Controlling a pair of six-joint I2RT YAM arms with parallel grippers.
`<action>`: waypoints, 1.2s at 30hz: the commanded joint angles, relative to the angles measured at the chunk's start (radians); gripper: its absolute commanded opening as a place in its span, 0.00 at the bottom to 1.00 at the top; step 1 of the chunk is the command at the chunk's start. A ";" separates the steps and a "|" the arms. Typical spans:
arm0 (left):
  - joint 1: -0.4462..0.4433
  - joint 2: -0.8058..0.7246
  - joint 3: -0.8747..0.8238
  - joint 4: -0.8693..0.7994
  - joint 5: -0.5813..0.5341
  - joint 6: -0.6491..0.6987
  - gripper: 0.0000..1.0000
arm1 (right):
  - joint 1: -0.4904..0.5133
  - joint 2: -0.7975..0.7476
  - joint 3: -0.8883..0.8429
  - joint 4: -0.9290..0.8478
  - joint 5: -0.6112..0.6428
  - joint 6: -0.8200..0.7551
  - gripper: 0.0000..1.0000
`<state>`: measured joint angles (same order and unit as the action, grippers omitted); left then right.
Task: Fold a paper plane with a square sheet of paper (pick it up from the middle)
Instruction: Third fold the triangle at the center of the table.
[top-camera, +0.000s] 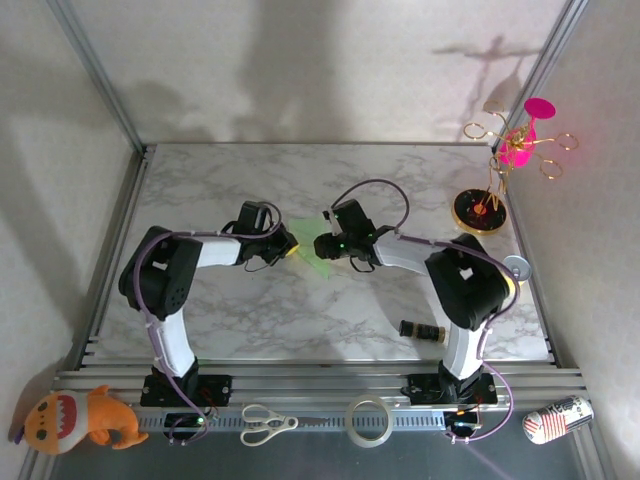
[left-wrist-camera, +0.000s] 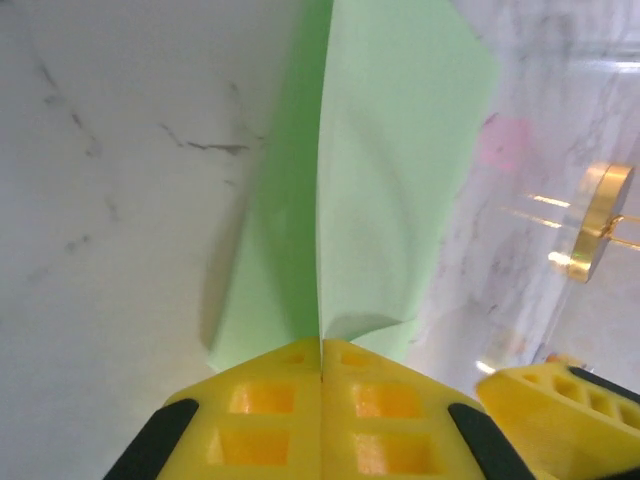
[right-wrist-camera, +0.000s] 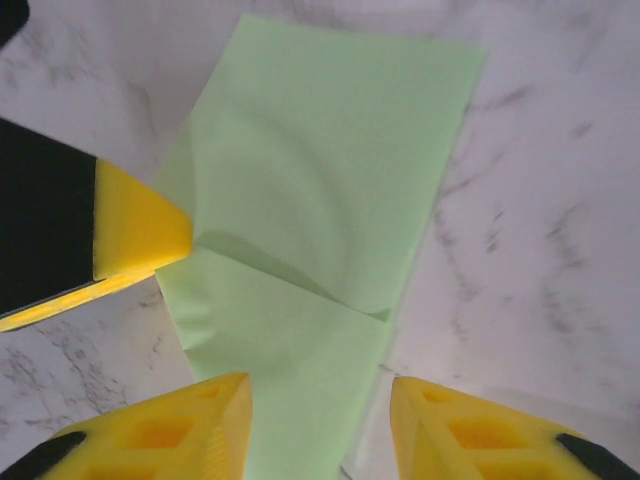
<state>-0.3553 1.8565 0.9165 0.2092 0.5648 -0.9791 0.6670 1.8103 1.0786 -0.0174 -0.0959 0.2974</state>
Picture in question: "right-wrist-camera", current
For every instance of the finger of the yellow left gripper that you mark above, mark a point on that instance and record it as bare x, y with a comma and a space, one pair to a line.
130, 225

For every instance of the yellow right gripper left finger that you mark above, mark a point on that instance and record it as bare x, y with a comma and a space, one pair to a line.
165, 435

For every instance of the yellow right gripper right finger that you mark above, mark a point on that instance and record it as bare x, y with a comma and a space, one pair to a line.
480, 440

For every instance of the green cloth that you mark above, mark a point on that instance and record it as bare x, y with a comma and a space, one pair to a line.
310, 175

